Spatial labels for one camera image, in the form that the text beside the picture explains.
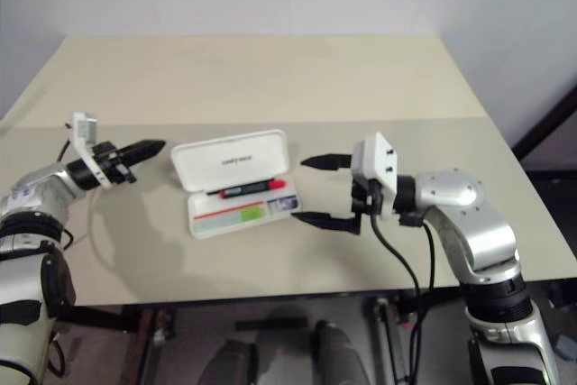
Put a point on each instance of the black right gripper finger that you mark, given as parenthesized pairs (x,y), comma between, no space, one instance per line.
(322,220)
(324,162)

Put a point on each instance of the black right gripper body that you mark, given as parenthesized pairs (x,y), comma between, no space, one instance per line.
(367,198)

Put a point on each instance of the white plastic pencil case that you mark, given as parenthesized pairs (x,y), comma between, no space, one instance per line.
(216,159)

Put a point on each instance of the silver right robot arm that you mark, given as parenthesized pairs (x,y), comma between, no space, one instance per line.
(451,191)

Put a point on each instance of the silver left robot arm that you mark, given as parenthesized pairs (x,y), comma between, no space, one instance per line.
(40,182)

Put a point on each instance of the black marker with red cap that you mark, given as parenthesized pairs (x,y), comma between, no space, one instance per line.
(279,184)

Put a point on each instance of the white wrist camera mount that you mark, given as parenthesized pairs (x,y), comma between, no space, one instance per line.
(374,155)
(85,130)

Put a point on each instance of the rusty metal table leg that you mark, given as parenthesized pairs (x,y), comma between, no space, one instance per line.
(153,340)
(387,340)

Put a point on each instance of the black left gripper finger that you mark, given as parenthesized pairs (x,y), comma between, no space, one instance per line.
(144,146)
(142,157)

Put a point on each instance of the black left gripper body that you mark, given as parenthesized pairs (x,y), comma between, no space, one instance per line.
(110,164)

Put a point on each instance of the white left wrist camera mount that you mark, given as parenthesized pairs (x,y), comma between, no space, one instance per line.
(85,130)

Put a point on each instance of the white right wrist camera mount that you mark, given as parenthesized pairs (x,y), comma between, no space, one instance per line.
(374,155)

